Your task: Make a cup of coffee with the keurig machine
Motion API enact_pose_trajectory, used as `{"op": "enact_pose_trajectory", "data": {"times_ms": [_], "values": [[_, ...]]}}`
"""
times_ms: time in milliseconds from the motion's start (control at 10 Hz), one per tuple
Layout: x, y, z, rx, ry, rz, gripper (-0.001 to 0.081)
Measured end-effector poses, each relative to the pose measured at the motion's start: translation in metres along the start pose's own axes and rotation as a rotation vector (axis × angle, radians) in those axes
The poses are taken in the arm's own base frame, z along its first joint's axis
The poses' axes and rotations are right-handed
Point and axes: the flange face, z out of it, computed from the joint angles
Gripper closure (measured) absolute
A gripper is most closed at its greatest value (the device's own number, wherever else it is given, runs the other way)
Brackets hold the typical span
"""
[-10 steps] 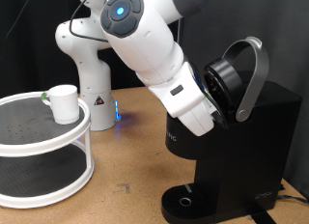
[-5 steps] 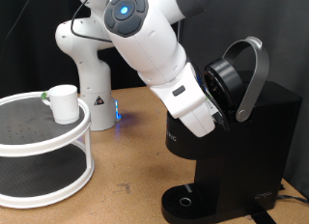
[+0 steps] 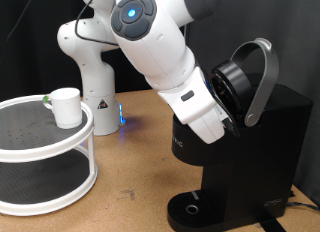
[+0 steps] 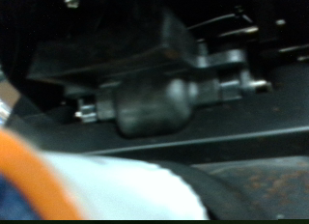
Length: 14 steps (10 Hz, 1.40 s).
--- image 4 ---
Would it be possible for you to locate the black Keurig coffee machine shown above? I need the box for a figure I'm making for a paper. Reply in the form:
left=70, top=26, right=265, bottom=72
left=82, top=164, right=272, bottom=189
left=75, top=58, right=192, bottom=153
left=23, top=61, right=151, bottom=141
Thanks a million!
left=0, top=0, right=309, bottom=222

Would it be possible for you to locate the orange-rimmed coffee pod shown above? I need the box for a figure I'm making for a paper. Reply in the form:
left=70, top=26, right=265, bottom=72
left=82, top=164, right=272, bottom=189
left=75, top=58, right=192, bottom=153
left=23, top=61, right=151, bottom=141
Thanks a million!
left=0, top=128, right=211, bottom=222

